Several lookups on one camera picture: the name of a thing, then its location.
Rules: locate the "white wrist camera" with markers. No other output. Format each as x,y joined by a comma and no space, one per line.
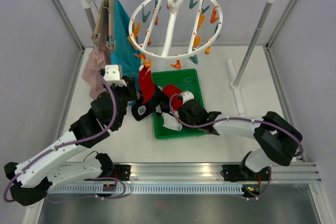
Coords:
186,96
113,75

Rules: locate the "teal hanging garment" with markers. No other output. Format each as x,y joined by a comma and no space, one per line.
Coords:
124,53

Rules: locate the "black sock with blue pattern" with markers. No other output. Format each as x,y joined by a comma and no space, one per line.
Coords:
158,103

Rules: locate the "orange peg on crossbar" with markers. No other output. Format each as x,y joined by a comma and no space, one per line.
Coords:
196,42

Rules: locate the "white slotted cable duct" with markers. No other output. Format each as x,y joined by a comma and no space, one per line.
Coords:
185,189

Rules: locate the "white round clip hanger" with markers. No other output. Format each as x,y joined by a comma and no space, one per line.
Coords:
173,6

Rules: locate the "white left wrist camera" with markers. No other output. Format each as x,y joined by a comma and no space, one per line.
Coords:
113,75

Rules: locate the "white sock with black stripes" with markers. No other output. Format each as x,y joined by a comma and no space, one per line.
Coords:
170,122

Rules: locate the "aluminium mounting rail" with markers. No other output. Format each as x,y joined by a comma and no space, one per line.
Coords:
297,172

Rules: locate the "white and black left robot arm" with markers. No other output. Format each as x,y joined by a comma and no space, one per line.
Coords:
32,180

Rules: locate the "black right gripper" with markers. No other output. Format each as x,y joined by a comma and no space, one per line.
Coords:
182,115

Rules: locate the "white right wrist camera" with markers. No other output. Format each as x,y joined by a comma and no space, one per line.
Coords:
186,96

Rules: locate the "beige clothes hanger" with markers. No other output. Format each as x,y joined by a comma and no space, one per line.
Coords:
103,30

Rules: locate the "red christmas sock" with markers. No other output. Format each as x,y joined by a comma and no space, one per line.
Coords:
146,84
169,90

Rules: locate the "pink hanging garment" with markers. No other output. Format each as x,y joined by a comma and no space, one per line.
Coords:
97,60

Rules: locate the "orange clothes peg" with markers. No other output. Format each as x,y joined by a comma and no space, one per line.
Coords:
146,63
177,65

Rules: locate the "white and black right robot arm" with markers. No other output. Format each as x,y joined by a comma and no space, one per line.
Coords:
279,142

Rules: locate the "teal clothes peg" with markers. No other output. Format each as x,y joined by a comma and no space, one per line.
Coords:
194,59

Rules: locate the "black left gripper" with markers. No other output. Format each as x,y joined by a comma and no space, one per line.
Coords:
130,88

